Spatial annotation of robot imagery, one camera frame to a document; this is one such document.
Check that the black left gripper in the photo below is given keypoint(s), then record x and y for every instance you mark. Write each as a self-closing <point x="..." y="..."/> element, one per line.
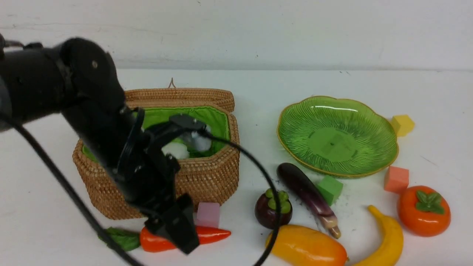
<point x="146" y="171"/>

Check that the orange carrot with green leaves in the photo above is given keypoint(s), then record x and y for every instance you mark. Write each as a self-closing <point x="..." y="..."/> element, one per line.
<point x="131" y="240"/>

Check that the dark purple mangosteen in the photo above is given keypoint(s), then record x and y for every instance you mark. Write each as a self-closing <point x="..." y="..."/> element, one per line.
<point x="265" y="209"/>

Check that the yellow orange mango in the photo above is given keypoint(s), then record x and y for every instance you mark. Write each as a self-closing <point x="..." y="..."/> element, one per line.
<point x="303" y="246"/>

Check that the yellow banana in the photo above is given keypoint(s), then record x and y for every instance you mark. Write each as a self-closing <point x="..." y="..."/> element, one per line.
<point x="391" y="247"/>

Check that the orange persimmon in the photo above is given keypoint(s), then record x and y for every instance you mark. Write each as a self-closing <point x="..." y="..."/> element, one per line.
<point x="423" y="211"/>

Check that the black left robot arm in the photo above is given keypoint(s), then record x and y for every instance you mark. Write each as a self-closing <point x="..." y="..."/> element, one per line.
<point x="78" y="79"/>

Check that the pink foam cube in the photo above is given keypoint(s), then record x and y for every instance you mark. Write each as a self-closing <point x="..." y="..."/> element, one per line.
<point x="208" y="214"/>

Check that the woven rattan basket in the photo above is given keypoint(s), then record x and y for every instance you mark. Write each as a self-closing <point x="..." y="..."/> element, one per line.
<point x="211" y="176"/>

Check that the white radish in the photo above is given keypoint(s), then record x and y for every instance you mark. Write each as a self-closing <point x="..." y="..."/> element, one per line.
<point x="177" y="150"/>

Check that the woven rattan basket lid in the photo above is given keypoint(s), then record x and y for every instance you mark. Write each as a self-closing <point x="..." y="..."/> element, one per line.
<point x="172" y="96"/>

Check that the purple eggplant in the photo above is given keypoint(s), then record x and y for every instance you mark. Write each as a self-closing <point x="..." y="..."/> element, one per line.
<point x="298" y="183"/>

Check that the green foam cube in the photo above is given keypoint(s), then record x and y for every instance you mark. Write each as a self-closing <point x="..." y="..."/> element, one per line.
<point x="330" y="188"/>

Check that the green leaf-shaped glass plate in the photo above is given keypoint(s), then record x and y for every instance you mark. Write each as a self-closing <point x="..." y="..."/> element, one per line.
<point x="337" y="136"/>

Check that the orange foam cube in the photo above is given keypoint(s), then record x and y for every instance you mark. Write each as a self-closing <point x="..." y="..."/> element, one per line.
<point x="396" y="179"/>

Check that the yellow foam block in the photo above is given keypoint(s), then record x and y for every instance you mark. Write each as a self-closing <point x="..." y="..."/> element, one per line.
<point x="402" y="124"/>

